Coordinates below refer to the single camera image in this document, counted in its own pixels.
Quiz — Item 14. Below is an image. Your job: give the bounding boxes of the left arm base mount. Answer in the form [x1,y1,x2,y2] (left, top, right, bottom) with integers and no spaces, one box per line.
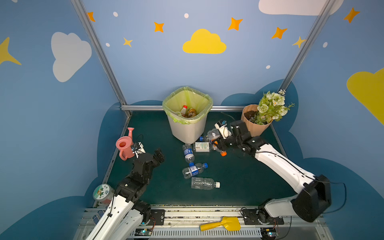
[142,209,166,226]

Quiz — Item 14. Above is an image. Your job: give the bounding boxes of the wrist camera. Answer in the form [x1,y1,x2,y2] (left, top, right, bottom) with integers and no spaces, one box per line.
[215,120,232,139]
[131,142,146,158]

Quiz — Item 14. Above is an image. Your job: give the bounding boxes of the clear bottle white cap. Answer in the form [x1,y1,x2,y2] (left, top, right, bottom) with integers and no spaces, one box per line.
[191,177,221,190]

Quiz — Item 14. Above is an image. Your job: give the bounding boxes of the aluminium frame post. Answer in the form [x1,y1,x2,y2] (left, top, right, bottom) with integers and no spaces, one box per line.
[279,0,337,91]
[71,0,127,107]

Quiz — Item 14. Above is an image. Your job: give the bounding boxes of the clear bottle green white label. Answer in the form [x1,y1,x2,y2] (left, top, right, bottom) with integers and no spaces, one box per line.
[194,142,217,153]

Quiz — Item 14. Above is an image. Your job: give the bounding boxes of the white waste bin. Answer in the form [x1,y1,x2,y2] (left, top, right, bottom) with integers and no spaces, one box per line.
[168,116,207,144]

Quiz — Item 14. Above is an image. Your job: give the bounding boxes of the white artificial flowers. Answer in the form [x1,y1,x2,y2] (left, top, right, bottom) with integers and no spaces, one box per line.
[250,90,295,125]

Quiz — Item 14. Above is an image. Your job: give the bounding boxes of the small bottle blue label back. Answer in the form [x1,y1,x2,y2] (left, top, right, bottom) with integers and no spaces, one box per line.
[199,136,210,142]

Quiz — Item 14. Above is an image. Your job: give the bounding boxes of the clear bottle blue label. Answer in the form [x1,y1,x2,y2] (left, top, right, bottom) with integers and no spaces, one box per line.
[183,144,195,164]
[182,163,208,179]

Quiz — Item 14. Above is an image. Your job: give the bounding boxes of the aluminium frame back rail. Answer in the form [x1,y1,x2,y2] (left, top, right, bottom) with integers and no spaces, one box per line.
[121,105,245,112]

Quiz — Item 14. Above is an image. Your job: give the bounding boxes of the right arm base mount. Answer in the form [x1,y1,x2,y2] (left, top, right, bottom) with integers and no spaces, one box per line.
[240,208,284,226]

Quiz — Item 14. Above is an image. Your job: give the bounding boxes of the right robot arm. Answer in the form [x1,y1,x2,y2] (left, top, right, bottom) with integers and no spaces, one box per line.
[208,120,332,225]

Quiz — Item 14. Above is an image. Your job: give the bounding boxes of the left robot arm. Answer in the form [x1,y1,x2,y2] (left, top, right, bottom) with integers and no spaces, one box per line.
[87,149,165,240]

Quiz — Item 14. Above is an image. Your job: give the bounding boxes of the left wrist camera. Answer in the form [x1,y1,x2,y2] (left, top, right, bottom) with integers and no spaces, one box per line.
[131,142,146,158]

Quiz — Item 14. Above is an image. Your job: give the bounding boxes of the clear bottle blue label upright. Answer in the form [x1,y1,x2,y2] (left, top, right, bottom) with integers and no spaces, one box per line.
[183,144,195,164]

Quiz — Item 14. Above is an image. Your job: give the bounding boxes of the clear bottle orange label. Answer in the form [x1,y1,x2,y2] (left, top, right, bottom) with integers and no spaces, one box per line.
[207,129,227,157]

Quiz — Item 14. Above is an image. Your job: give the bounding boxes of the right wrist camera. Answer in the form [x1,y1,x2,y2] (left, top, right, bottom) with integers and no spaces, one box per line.
[215,120,232,139]

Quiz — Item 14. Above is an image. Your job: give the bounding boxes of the beige ribbed flower pot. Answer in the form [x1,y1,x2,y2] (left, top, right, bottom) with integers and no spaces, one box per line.
[241,105,272,137]

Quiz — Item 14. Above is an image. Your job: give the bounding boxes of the white cable duct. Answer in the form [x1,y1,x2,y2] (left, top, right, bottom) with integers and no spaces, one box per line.
[119,226,263,239]

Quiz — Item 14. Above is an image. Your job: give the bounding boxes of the pink watering can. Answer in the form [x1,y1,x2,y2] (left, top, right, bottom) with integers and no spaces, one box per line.
[116,127,135,161]

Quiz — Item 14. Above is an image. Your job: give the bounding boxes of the aluminium frame right post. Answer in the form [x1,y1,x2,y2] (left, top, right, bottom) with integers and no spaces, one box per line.
[279,0,337,91]

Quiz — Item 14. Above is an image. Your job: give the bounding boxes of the yellow plastic shovel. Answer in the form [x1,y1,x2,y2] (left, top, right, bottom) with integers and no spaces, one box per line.
[200,217,241,232]

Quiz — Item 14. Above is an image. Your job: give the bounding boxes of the white bottle red label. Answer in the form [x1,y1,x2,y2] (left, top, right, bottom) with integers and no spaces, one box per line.
[180,105,188,118]

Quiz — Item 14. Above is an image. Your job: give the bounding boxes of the aluminium frame left post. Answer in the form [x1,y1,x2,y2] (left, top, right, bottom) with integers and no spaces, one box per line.
[71,0,127,107]

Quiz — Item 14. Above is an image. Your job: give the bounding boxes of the green white tape roll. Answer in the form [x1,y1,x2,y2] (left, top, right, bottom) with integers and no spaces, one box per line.
[93,184,115,205]

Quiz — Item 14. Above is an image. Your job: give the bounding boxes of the brown coffee bottle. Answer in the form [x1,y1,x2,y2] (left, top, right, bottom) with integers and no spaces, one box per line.
[188,108,197,118]

